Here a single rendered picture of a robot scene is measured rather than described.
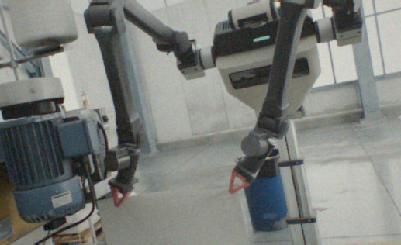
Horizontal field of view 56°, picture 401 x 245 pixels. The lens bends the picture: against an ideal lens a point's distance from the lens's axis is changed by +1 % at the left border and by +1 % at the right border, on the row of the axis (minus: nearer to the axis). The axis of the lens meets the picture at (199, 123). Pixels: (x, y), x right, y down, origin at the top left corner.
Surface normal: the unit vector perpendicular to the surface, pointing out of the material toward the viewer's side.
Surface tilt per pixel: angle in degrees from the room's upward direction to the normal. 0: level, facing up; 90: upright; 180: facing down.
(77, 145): 90
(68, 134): 90
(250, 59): 40
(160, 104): 90
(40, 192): 92
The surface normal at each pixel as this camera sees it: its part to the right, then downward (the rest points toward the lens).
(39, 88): 0.72, -0.07
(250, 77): -0.11, 0.73
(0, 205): 0.93, -0.16
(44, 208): 0.25, 0.07
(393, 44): -0.30, 0.14
